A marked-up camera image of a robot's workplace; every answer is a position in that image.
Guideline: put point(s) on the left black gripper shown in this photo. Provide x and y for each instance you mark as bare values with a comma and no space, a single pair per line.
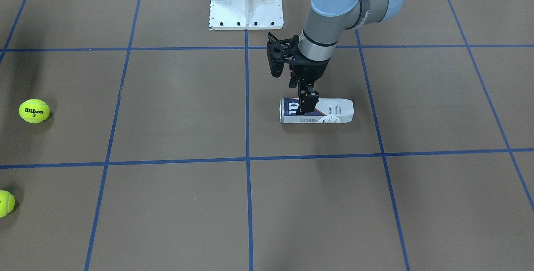
311,69

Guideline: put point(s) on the Wilson tennis ball can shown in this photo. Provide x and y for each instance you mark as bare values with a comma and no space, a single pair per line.
327,110

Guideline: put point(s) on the yellow Wilson 3 tennis ball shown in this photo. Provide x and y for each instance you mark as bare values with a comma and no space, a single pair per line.
34,111

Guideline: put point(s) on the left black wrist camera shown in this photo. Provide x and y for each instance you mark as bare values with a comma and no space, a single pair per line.
281,52

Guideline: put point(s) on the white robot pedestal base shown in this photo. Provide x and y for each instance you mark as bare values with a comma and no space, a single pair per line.
246,15

